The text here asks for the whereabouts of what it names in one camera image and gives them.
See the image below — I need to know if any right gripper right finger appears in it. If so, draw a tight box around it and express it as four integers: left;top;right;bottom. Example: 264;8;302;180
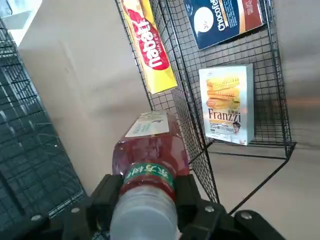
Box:
174;174;287;240

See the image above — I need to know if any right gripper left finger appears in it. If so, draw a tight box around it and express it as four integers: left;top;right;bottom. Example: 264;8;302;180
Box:
31;174;125;240

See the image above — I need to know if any white Franzzi biscuit box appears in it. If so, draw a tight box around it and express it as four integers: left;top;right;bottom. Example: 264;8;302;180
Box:
198;63;256;146

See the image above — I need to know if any amber tea bottle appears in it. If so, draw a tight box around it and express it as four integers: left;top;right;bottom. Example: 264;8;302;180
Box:
110;110;191;240

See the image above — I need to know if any dark blue Chocofello box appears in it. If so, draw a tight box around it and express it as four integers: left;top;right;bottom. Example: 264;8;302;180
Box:
183;0;266;51

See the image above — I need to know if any yellow Nabati wafer box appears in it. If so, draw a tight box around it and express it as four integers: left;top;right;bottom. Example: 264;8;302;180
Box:
119;0;179;95

